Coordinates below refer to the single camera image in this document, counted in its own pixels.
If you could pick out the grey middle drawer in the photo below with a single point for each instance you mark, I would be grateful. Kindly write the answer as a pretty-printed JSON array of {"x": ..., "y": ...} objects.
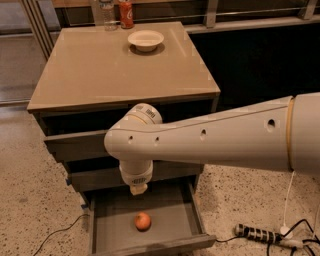
[{"x": 101, "y": 173}]

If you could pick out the metal window railing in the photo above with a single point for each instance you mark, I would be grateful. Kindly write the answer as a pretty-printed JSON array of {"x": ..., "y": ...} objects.
[{"x": 233, "y": 15}]

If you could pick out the black white power strip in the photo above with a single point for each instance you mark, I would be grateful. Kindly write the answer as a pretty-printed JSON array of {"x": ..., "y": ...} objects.
[{"x": 258, "y": 235}]

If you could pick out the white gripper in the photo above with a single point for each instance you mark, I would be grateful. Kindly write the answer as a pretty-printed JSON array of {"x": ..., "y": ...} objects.
[{"x": 137, "y": 177}]

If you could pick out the clear plastic water bottle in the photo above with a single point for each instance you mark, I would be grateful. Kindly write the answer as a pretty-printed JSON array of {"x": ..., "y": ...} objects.
[{"x": 108, "y": 13}]

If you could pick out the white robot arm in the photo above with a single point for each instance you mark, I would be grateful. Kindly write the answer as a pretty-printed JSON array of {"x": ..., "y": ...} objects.
[{"x": 281, "y": 134}]

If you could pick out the white paper bowl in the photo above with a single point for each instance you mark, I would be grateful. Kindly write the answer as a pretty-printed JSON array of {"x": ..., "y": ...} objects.
[{"x": 146, "y": 40}]

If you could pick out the grey drawer cabinet beige top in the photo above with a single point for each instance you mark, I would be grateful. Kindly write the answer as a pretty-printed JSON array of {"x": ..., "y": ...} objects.
[{"x": 93, "y": 77}]

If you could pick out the grey top drawer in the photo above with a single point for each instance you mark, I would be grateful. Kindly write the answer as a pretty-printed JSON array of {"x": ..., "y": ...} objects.
[{"x": 77, "y": 146}]

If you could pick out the grey open bottom drawer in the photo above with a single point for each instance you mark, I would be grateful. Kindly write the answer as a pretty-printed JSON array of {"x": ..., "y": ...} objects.
[{"x": 176, "y": 225}]

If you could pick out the orange fruit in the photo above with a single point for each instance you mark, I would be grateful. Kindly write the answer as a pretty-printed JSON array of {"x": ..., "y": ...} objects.
[{"x": 142, "y": 221}]

